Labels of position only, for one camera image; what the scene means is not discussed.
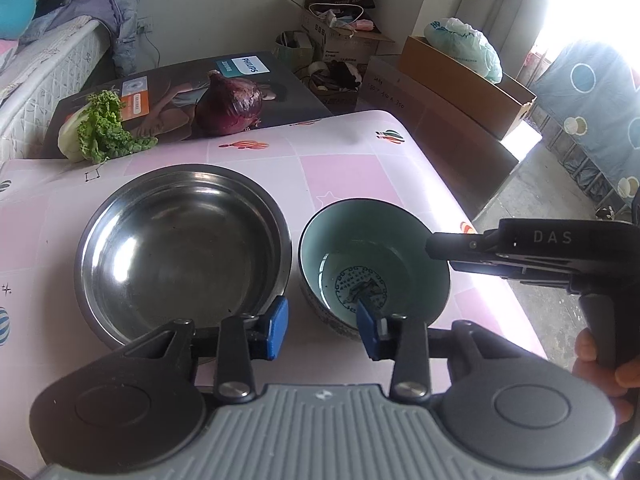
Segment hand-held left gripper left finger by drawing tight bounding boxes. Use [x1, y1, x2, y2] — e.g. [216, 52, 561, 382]
[125, 296, 290, 405]

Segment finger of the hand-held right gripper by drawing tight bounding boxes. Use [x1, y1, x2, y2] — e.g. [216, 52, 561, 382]
[426, 231, 521, 277]

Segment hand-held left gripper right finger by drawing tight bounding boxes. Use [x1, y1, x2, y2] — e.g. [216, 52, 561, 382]
[355, 301, 506, 405]

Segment teal ceramic bowl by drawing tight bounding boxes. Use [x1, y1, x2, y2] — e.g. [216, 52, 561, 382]
[298, 199, 452, 341]

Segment large steel bowl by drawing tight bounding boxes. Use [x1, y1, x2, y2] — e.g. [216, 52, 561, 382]
[74, 164, 293, 351]

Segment person's right hand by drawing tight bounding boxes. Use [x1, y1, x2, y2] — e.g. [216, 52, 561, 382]
[572, 327, 640, 427]

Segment large wood-print carton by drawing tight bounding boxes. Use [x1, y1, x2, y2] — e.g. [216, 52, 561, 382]
[355, 55, 521, 211]

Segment pink patterned tablecloth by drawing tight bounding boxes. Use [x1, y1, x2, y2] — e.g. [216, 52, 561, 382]
[0, 110, 548, 376]

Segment blue curtain with circles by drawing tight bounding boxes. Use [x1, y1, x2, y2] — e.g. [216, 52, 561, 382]
[532, 40, 640, 211]

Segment long open cardboard box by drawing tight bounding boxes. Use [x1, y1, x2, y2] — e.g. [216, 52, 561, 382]
[397, 35, 537, 141]

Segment pale green plastic bag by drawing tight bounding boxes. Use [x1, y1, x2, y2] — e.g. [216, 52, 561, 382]
[424, 17, 503, 85]

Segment black and white shoes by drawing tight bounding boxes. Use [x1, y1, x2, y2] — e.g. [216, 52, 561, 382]
[307, 60, 363, 93]

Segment flat printed carton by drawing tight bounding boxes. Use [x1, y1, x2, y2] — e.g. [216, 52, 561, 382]
[40, 51, 335, 160]

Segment open cardboard box with clutter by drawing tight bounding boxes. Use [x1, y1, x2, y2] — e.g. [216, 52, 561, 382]
[285, 0, 396, 63]

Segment small pale green bag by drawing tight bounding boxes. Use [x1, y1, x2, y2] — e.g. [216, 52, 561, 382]
[274, 31, 315, 73]

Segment green napa cabbage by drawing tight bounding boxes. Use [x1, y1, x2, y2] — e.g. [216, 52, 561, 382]
[57, 90, 158, 163]

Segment white quilted mattress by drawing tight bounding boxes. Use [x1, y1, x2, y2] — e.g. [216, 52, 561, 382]
[0, 20, 116, 163]

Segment grey-blue clothing pile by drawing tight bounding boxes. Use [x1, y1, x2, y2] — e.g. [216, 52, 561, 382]
[20, 0, 140, 81]

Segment teal pillow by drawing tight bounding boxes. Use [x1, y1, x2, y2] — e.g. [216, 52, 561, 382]
[0, 0, 37, 41]

